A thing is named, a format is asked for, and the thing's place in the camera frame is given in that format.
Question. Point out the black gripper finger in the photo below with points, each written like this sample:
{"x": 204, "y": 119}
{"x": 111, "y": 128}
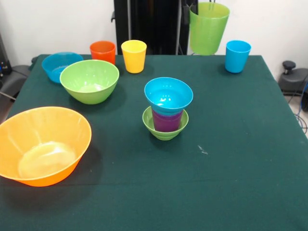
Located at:
{"x": 195, "y": 7}
{"x": 186, "y": 14}

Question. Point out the yellow cup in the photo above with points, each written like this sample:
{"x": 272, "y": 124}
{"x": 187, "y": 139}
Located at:
{"x": 134, "y": 60}

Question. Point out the grey floor base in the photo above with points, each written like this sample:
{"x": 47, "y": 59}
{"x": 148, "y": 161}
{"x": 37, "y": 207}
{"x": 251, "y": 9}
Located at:
{"x": 14, "y": 79}

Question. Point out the large green bowl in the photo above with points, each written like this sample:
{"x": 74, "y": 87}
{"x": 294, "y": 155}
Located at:
{"x": 89, "y": 81}

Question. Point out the red-orange cup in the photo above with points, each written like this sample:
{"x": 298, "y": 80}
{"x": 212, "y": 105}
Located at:
{"x": 103, "y": 51}

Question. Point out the large blue bowl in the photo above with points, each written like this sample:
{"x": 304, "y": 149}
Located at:
{"x": 53, "y": 65}

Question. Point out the small cyan bowl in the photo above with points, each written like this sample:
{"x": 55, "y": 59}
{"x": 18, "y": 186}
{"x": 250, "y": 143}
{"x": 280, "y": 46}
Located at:
{"x": 168, "y": 96}

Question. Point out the green cup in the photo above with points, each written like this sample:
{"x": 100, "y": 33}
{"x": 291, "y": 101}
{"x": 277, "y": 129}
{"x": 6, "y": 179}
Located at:
{"x": 207, "y": 33}

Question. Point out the small green bowl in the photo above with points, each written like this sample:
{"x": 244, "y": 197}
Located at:
{"x": 164, "y": 136}

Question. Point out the blue cup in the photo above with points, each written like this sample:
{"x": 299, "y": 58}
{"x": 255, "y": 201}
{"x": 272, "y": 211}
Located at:
{"x": 237, "y": 57}

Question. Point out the black equipment box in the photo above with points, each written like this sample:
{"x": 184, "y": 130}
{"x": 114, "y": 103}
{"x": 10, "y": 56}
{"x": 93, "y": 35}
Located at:
{"x": 4, "y": 60}

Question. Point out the dark green tablecloth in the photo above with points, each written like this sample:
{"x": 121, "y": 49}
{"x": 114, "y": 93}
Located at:
{"x": 168, "y": 180}

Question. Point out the purple cup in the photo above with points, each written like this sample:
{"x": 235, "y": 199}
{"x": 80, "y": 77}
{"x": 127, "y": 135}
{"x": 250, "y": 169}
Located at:
{"x": 167, "y": 124}

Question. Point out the large orange bowl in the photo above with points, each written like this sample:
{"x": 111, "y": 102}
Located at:
{"x": 43, "y": 149}

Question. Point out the grey base with black knob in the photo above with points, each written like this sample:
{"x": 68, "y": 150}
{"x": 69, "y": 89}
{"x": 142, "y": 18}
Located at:
{"x": 292, "y": 81}

